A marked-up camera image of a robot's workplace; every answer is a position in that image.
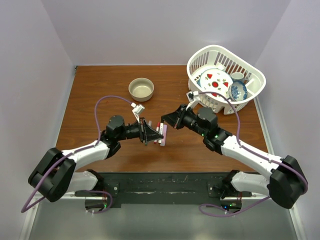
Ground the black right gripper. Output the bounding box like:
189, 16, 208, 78
161, 104, 207, 138

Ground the watermelon pattern plate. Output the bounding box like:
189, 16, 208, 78
197, 68, 233, 99

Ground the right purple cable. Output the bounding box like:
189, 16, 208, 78
197, 91, 309, 216

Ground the beige ceramic bowl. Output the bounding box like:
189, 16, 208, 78
128, 77, 155, 102

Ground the white plastic dish rack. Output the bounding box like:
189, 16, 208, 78
186, 45, 266, 115

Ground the white red marker pen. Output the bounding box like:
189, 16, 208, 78
153, 122, 161, 144

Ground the blue floral bowl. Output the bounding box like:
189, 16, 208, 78
228, 80, 248, 102

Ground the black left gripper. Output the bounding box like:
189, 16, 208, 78
116, 117, 163, 143

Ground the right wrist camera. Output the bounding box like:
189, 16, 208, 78
186, 91, 201, 110

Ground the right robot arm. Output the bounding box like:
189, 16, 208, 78
161, 104, 308, 209

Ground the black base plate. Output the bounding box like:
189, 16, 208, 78
75, 172, 252, 210

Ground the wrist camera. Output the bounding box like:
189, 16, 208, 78
186, 91, 201, 110
130, 102, 145, 123

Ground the purple cable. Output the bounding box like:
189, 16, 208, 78
20, 95, 135, 214
197, 91, 309, 216

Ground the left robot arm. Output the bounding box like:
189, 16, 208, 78
28, 115, 164, 203

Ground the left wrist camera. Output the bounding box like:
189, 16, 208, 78
130, 102, 145, 123

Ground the white black marker pen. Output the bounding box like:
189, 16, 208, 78
159, 123, 164, 135

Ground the pink highlighter pen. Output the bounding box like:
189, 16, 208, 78
160, 124, 168, 147

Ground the white mug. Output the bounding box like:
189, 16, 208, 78
230, 72, 245, 82

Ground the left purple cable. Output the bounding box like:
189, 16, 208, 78
20, 95, 135, 214

